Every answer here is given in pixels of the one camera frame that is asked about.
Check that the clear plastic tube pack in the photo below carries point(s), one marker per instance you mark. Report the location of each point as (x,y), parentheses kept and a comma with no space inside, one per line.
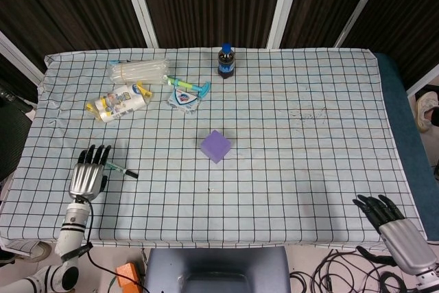
(137,71)

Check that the white paper cup pack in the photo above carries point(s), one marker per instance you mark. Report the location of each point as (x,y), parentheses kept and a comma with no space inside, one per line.
(116,102)

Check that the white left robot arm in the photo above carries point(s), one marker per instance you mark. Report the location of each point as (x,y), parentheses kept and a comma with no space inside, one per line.
(70,231)

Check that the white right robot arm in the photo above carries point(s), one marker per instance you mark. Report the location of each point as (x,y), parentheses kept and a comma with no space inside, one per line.
(428,281)

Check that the green blue plastic razor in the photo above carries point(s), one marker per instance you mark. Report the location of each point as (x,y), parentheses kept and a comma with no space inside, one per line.
(187,85)

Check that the white blue soap box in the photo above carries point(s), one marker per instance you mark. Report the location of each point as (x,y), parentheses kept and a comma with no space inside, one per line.
(183,101)

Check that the orange box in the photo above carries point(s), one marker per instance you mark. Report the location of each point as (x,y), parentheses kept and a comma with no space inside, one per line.
(125,274)

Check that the purple foam cube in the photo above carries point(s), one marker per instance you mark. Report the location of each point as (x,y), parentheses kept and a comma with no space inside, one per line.
(215,145)

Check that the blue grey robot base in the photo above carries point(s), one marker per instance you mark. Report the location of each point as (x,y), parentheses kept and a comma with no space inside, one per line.
(212,262)

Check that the grey black shoe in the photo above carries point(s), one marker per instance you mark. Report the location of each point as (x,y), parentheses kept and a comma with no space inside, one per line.
(37,252)

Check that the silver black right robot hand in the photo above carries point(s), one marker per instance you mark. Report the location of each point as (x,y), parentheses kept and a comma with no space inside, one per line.
(401,238)

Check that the green black marker pen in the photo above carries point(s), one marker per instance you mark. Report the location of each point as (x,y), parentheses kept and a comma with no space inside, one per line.
(128,172)

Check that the white partition post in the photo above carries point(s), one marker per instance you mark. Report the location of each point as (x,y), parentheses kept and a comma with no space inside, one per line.
(363,5)
(17,54)
(284,5)
(140,5)
(422,85)

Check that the white sneaker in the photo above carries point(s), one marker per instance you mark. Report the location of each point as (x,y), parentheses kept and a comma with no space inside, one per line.
(427,107)

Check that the black office chair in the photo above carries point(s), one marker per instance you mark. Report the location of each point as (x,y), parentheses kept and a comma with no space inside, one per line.
(13,128)

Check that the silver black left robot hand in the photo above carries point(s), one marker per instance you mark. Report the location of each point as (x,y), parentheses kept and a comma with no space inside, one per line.
(85,179)

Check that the white black grid tablecloth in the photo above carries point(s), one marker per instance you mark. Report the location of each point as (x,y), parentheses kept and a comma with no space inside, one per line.
(274,169)

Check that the cola bottle blue cap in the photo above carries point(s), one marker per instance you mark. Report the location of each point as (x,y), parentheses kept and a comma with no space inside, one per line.
(226,63)

